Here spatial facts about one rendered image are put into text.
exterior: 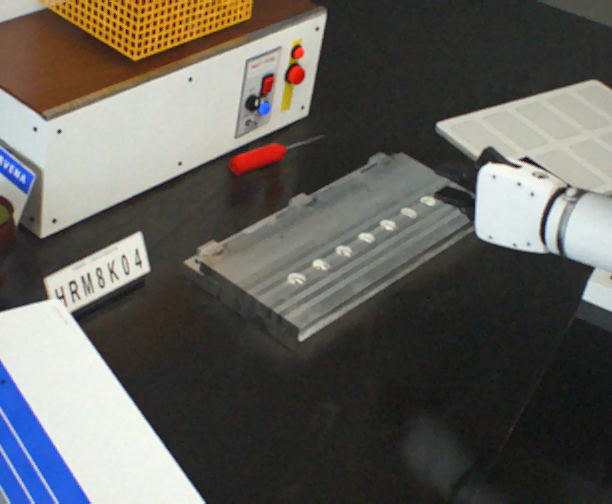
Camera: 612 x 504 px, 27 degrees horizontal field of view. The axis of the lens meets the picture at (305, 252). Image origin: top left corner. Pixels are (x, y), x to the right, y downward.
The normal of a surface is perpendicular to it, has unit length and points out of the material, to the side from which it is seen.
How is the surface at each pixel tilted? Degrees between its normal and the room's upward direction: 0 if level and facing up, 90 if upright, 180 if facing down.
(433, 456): 0
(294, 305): 0
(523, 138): 0
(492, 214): 90
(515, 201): 90
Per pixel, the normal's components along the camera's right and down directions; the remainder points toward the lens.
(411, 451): 0.16, -0.79
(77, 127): 0.75, 0.49
